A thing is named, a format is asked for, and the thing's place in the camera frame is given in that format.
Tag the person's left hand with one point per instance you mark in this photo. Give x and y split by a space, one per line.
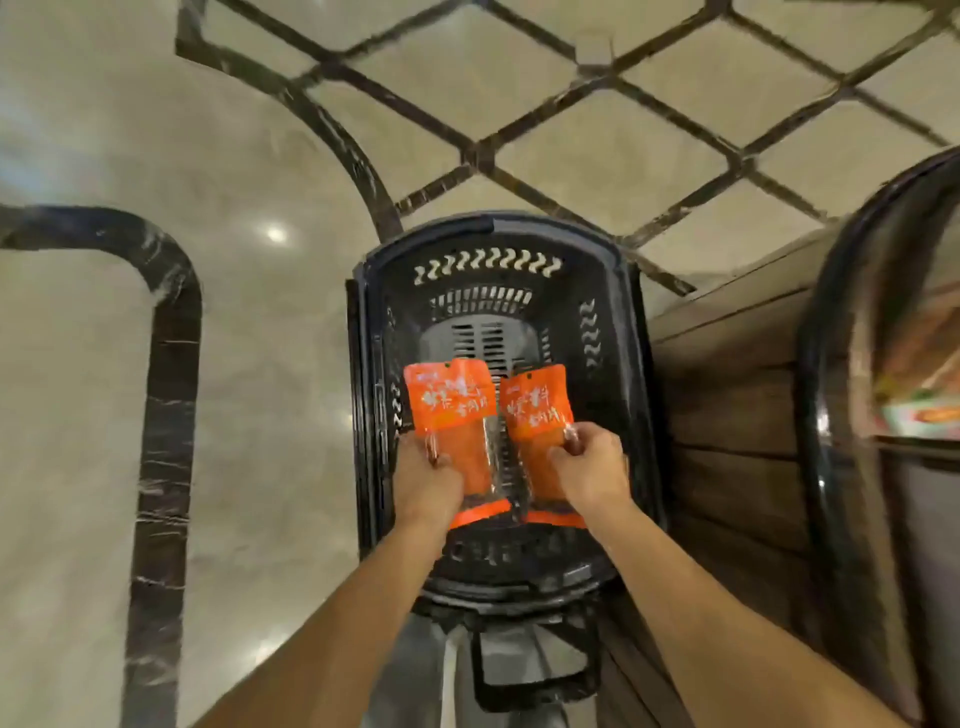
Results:
424 487

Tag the person's right hand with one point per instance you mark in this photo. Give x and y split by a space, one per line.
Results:
596 472

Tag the person's right thumb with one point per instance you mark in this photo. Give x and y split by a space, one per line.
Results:
561 456

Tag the person's left thumb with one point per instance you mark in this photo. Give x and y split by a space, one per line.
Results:
444 463

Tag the orange food packet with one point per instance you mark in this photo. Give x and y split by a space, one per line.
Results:
536 435
454 427

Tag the person's right forearm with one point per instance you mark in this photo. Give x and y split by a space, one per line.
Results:
720 622

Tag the person's left forearm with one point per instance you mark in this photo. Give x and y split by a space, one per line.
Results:
337 637

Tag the black plastic shopping basket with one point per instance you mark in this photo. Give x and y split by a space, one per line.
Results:
495 405

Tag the wooden freezer cabinet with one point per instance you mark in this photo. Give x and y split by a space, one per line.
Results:
720 480

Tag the black rimmed freezer glass lid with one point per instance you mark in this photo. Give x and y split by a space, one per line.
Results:
862 420

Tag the packaged food in freezer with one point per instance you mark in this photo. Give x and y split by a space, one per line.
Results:
919 375

